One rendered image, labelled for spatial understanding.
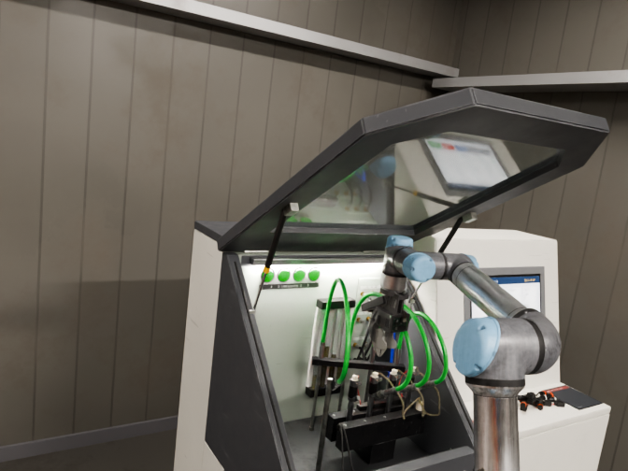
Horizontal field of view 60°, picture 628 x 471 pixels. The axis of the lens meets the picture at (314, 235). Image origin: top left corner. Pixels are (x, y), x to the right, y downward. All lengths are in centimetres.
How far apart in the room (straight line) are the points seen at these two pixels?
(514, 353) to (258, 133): 245
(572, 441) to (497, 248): 75
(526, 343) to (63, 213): 241
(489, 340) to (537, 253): 130
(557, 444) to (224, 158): 221
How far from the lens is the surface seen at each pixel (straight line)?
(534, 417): 214
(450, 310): 200
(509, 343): 114
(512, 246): 225
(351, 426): 178
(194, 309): 200
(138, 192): 309
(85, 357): 328
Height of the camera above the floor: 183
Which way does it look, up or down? 10 degrees down
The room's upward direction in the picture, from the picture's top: 7 degrees clockwise
